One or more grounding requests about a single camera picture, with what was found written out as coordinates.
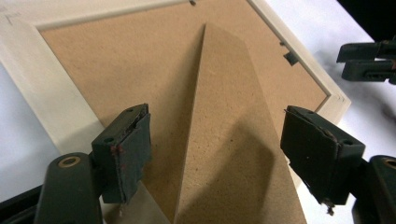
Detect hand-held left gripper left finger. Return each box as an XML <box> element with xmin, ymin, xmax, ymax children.
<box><xmin>92</xmin><ymin>103</ymin><xmax>153</xmax><ymax>205</ymax></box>

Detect white table mat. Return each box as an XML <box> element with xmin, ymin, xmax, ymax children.
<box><xmin>0</xmin><ymin>0</ymin><xmax>396</xmax><ymax>224</ymax></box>

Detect pale wooden picture frame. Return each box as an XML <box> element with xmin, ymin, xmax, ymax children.
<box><xmin>0</xmin><ymin>0</ymin><xmax>352</xmax><ymax>224</ymax></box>

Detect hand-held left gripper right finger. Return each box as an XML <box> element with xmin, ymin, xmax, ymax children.
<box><xmin>279</xmin><ymin>105</ymin><xmax>366</xmax><ymax>217</ymax></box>

